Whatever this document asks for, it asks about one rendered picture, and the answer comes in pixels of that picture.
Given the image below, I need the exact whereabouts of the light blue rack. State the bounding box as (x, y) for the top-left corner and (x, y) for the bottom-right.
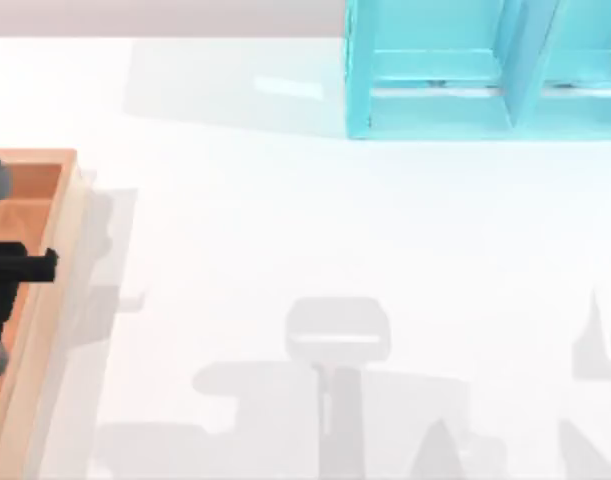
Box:
(343, 0), (611, 143)

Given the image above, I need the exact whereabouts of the shallow salmon-coloured box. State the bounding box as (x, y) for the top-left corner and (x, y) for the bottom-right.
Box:
(0, 148), (94, 480)

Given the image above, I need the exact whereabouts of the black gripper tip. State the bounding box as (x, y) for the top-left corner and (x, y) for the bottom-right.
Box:
(0, 241), (60, 342)

